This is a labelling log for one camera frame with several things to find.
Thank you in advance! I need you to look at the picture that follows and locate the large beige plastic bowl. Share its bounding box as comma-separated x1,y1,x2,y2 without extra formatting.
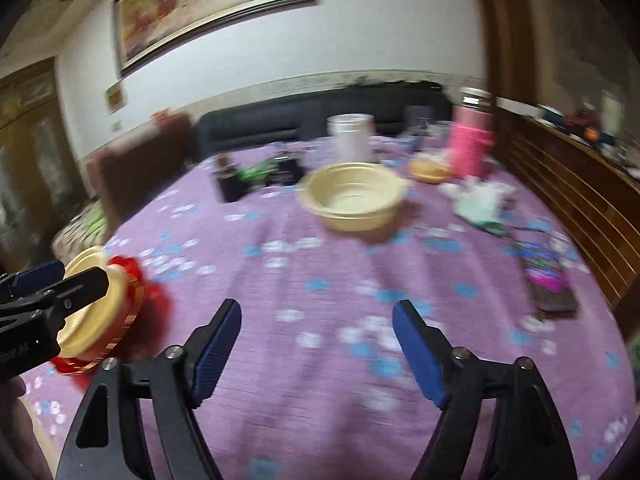
296,162,409,233

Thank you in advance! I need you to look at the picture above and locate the person's left hand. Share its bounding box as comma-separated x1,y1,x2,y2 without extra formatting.
1,377,52,479

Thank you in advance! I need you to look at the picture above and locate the patterned blanket bed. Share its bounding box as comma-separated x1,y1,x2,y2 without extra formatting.
51,200,110,264

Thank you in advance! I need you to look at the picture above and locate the red scalloped plate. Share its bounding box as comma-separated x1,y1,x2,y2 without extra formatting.
51,254,160,382

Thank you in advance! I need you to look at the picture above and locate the brown armchair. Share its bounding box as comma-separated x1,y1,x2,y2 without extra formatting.
86,112,192,234

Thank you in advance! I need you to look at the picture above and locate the smartphone with colourful screen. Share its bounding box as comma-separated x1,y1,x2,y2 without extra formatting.
515,240,578,318

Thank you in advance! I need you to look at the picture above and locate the dark cylindrical motor with gear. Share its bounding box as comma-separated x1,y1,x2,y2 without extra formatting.
214,153,248,203

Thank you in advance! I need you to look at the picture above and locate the green circuit part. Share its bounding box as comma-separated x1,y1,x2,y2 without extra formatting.
238,158,276,186

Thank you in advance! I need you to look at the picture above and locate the purple floral tablecloth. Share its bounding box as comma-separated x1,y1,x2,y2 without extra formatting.
19,134,637,480

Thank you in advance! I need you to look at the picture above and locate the wooden sideboard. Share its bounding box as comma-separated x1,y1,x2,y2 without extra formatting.
494,107,640,341

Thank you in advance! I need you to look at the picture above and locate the bag of snacks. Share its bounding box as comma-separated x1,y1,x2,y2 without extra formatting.
408,153,452,184

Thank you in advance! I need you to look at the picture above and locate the pink sleeved thermos bottle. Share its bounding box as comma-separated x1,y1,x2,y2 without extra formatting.
448,87,494,179

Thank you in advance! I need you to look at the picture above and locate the framed painting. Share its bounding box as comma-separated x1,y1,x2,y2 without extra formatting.
113,0,317,77

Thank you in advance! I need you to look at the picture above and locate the white plastic jar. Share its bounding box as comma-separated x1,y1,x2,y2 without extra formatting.
326,114,375,162

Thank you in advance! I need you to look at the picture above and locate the black leather sofa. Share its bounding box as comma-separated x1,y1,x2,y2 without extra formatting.
191,81,454,162

